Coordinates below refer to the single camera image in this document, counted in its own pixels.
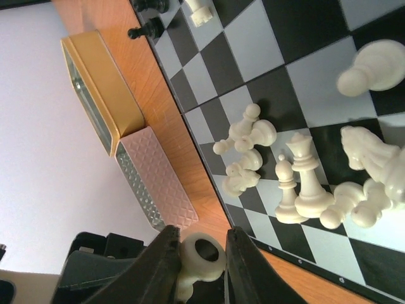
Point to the silver metal tin lid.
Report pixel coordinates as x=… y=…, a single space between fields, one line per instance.
x=101 y=89

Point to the white chess bishop standing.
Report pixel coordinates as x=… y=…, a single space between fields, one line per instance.
x=286 y=211

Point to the black magnetic chess board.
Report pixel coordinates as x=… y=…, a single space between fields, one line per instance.
x=286 y=57

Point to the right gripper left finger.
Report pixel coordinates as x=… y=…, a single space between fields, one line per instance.
x=152 y=278

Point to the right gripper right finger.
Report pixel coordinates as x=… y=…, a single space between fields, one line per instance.
x=249 y=278

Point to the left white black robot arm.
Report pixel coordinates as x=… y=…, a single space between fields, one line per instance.
x=91 y=263

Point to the white chess knight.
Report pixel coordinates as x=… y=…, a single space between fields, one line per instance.
x=383 y=162

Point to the white chess queen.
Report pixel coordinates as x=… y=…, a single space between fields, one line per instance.
x=312 y=199

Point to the white chess rook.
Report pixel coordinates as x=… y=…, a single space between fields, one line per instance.
x=202 y=259

